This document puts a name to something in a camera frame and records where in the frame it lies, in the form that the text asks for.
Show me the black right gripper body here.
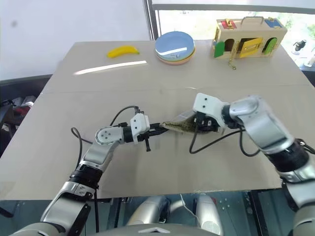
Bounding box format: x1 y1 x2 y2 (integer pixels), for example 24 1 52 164
194 112 221 133

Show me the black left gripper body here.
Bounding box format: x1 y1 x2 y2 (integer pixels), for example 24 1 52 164
138 123 157 143

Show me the grey checkered cloth pouch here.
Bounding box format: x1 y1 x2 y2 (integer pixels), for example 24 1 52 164
159 110 217 135

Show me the pink plastic plate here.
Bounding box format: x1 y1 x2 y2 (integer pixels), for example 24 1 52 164
157 53 195 66

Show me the yellow plastic plate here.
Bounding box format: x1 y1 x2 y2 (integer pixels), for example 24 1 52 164
156 48 196 62

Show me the silver robot left thigh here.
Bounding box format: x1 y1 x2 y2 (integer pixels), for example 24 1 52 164
126 196 171 226

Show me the silver robot thigh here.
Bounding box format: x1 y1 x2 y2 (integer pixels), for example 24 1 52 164
195 195 224 236
126 196 171 226

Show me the yellow toy banana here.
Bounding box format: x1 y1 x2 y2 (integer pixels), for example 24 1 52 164
106 45 140 59

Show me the blue plastic plate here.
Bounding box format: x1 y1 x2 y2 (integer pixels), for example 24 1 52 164
155 31 195 59

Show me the black table leg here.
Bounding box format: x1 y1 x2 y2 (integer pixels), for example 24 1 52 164
248 191 269 236
109 198 122 229

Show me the silver robot right thigh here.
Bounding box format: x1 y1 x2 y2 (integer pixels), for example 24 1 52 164
195 195 224 236

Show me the grey robot torso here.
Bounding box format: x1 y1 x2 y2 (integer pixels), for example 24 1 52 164
9 222 205 236

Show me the wooden lock box with doors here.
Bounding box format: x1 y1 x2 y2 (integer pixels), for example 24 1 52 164
211 16 288 71

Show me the black object outside window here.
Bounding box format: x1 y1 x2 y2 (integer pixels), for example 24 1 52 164
293 39 308 52

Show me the black cluttered storage rack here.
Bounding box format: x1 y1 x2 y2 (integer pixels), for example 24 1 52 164
0 73 54 158

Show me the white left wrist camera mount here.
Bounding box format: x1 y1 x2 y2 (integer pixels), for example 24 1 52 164
129 114 150 143

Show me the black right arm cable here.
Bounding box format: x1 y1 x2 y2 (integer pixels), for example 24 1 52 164
189 122 262 157

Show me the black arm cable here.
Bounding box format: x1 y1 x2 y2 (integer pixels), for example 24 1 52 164
70 105 146 168
189 122 262 157

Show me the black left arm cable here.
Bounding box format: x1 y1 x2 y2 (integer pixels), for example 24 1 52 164
70 105 146 168

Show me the white cable under table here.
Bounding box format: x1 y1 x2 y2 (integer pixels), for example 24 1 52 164
180 194 199 222

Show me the dark window frame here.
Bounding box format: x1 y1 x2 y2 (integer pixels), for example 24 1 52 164
143 0 315 41

